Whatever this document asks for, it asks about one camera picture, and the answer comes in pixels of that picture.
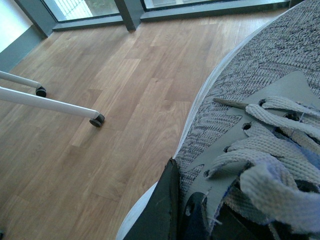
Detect large window with dark frame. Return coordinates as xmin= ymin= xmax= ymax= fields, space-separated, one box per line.
xmin=16 ymin=0 xmax=296 ymax=39

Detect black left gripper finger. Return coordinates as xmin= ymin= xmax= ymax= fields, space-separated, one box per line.
xmin=122 ymin=158 xmax=180 ymax=240

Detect white chair leg with caster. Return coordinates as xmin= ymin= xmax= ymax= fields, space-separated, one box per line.
xmin=0 ymin=87 xmax=105 ymax=128

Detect grey knit sneaker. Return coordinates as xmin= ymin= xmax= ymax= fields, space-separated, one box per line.
xmin=115 ymin=0 xmax=320 ymax=240

